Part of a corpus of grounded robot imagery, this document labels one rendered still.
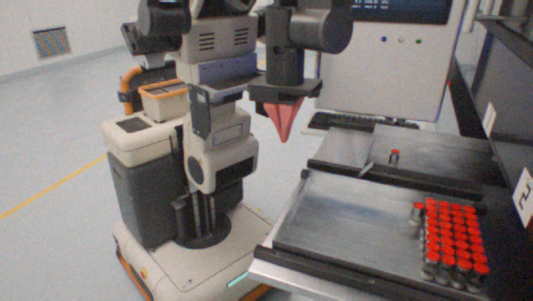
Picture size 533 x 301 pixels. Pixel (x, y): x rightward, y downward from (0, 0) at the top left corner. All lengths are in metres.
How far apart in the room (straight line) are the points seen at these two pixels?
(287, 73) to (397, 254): 0.38
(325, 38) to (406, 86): 1.03
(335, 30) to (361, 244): 0.40
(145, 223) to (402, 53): 1.19
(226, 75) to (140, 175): 0.53
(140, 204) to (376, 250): 0.98
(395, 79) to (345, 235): 0.86
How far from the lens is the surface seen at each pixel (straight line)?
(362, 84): 1.44
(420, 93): 1.45
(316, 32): 0.43
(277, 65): 0.50
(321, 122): 1.31
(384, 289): 0.60
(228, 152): 1.15
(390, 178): 0.87
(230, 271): 1.45
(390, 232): 0.73
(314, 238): 0.68
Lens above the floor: 1.33
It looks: 27 degrees down
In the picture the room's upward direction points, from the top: straight up
